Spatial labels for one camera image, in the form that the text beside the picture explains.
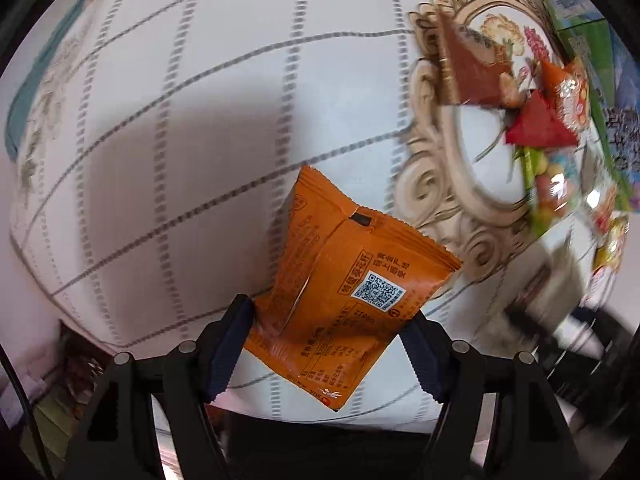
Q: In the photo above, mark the brown snack packet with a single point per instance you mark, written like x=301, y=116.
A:
x=467, y=67

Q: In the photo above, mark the blue blanket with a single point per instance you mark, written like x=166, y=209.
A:
x=30, y=85

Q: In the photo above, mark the yellow snack packet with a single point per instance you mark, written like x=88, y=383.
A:
x=612, y=242

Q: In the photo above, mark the bag of coloured candy balls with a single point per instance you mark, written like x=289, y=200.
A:
x=547, y=190

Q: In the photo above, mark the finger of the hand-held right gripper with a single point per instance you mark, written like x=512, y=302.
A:
x=527, y=322

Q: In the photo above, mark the cardboard box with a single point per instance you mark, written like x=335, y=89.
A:
x=592, y=45

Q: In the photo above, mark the orange cartoon snack packet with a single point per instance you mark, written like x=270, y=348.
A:
x=570, y=92

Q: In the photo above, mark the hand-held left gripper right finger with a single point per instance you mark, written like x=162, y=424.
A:
x=424, y=362

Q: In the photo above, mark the red snack packet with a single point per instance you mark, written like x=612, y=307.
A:
x=540, y=127

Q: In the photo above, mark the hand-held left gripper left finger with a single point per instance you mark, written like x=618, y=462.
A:
x=232, y=347

